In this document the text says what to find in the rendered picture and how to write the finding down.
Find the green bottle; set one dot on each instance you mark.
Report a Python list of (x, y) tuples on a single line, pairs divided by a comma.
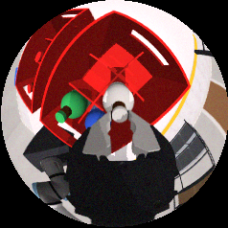
[(73, 105)]

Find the red crate with dividers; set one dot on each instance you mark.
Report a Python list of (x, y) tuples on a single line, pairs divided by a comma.
[(92, 60), (61, 35)]

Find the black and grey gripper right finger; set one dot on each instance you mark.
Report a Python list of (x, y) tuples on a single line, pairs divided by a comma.
[(148, 140)]

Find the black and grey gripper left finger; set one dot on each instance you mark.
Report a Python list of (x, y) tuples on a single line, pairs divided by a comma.
[(92, 143)]

